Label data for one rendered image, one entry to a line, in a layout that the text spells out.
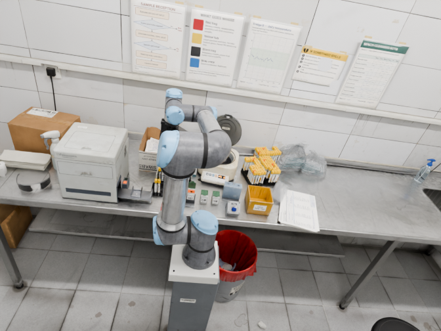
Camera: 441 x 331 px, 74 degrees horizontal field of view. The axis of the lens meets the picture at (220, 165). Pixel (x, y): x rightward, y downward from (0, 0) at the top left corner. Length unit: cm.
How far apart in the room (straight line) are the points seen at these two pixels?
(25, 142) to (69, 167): 54
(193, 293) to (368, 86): 160
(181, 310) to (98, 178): 76
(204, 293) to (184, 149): 77
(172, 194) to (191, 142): 22
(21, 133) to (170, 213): 118
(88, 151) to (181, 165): 69
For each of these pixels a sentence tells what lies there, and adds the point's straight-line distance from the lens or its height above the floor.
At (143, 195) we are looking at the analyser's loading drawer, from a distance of 162.
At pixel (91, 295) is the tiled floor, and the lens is 236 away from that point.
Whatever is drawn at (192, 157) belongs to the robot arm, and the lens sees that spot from 89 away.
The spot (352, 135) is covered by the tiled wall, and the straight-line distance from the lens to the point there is 229.
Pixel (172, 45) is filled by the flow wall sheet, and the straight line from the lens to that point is 182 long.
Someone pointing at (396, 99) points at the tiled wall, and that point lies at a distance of 228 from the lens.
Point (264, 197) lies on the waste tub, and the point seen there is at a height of 90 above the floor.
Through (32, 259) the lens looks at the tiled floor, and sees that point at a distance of 263.
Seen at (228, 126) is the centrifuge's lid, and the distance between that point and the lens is 198.
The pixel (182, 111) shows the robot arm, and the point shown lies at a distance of 126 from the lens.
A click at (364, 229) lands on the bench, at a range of 192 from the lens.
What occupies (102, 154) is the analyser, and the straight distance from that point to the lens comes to 147.
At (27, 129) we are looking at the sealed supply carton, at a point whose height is 104.
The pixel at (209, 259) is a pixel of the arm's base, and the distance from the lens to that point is 133.
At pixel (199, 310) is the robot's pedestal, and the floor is 62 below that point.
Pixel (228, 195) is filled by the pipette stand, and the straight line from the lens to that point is 170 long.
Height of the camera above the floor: 202
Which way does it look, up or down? 36 degrees down
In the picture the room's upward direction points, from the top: 12 degrees clockwise
